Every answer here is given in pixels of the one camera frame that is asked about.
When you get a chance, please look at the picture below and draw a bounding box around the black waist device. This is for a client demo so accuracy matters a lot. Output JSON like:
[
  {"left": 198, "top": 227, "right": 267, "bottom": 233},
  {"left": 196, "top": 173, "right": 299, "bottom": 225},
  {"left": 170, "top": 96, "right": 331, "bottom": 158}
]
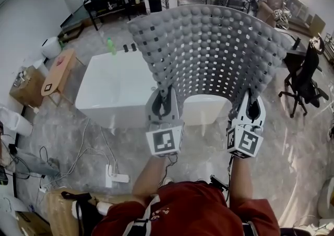
[{"left": 210, "top": 174, "right": 229, "bottom": 191}]

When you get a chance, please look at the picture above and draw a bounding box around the large cardboard box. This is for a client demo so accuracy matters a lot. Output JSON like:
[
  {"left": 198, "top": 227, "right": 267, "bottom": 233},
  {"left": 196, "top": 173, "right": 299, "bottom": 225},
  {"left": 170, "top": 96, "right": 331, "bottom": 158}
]
[{"left": 46, "top": 187, "right": 115, "bottom": 236}]

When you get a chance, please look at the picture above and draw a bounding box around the white cable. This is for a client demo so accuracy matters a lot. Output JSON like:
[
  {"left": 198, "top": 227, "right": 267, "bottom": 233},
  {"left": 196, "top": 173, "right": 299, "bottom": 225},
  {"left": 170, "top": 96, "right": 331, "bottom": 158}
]
[{"left": 39, "top": 119, "right": 118, "bottom": 191}]

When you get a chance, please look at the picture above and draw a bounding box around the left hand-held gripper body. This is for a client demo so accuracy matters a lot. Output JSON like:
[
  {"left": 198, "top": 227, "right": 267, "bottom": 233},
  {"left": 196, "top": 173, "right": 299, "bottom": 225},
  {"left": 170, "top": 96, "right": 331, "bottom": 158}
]
[{"left": 145, "top": 121, "right": 185, "bottom": 158}]

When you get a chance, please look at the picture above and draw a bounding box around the person's left forearm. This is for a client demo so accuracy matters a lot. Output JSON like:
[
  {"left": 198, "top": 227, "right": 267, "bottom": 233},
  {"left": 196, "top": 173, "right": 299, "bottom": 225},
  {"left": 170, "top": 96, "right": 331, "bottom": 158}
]
[{"left": 132, "top": 155, "right": 169, "bottom": 203}]

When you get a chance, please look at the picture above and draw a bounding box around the dark brown wooden desk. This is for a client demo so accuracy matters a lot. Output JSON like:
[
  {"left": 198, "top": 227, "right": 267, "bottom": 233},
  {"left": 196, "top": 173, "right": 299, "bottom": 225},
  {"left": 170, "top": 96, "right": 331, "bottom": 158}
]
[{"left": 283, "top": 36, "right": 308, "bottom": 79}]

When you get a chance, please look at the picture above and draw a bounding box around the cardboard box with dark label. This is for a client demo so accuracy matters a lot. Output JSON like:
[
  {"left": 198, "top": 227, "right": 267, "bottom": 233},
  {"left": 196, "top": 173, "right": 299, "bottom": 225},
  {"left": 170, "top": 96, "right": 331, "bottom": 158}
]
[{"left": 15, "top": 211, "right": 53, "bottom": 236}]

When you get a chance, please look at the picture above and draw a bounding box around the white round headset part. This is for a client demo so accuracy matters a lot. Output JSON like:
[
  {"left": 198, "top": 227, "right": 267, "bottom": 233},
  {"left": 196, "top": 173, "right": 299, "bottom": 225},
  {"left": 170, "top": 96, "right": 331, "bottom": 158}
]
[{"left": 96, "top": 202, "right": 113, "bottom": 216}]

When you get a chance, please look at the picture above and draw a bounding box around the black metal table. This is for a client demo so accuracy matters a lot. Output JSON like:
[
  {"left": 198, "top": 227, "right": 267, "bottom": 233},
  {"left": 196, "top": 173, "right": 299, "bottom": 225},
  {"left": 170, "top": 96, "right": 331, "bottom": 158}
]
[{"left": 83, "top": 0, "right": 131, "bottom": 31}]

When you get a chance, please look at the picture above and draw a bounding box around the white bathtub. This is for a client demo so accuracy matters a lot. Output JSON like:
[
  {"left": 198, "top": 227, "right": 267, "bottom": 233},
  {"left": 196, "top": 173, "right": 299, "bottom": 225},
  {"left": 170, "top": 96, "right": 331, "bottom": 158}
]
[{"left": 75, "top": 49, "right": 228, "bottom": 129}]

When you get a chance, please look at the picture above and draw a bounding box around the black office chair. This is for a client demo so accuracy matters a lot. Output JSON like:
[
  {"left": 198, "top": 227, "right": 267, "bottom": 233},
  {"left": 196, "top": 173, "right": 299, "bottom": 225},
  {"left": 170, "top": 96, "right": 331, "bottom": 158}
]
[{"left": 278, "top": 37, "right": 329, "bottom": 118}]

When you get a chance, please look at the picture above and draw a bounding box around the person's right forearm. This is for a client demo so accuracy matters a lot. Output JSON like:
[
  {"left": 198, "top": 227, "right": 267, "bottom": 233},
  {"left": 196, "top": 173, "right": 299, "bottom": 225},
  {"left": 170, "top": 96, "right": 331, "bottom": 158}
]
[{"left": 229, "top": 156, "right": 254, "bottom": 200}]

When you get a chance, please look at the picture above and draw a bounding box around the person's red shirt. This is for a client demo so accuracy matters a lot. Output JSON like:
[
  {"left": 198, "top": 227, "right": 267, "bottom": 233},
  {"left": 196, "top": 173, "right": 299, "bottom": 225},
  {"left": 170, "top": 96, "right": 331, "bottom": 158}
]
[{"left": 91, "top": 180, "right": 281, "bottom": 236}]

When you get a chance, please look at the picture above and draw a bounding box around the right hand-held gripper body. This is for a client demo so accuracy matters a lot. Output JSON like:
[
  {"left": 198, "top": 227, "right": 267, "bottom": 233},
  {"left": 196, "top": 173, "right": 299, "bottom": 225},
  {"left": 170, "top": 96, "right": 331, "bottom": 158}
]
[{"left": 226, "top": 122, "right": 264, "bottom": 159}]

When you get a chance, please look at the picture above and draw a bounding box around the white power strip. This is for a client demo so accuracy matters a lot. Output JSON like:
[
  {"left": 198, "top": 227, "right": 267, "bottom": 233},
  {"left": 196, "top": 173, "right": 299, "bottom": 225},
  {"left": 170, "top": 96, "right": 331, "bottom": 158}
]
[{"left": 105, "top": 164, "right": 130, "bottom": 188}]

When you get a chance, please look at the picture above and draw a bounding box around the green plastic bottle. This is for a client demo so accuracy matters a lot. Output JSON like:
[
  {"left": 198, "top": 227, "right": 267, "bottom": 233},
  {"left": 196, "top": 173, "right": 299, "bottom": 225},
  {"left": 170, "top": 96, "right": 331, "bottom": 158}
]
[{"left": 106, "top": 37, "right": 117, "bottom": 55}]

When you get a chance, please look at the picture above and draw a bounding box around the grey perforated bath mat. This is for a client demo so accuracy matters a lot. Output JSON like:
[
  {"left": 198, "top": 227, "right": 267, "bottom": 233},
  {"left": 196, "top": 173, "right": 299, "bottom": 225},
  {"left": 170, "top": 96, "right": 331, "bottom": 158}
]
[{"left": 127, "top": 5, "right": 293, "bottom": 115}]

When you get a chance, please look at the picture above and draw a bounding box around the black strap bag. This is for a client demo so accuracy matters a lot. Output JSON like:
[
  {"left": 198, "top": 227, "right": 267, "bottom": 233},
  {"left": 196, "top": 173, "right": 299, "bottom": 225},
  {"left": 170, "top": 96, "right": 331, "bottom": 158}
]
[{"left": 61, "top": 191, "right": 105, "bottom": 236}]

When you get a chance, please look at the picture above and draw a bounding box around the small oval wooden table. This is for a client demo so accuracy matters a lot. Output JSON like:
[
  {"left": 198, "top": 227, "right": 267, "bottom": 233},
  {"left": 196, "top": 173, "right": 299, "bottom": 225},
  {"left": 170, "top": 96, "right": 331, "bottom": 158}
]
[{"left": 41, "top": 48, "right": 86, "bottom": 107}]

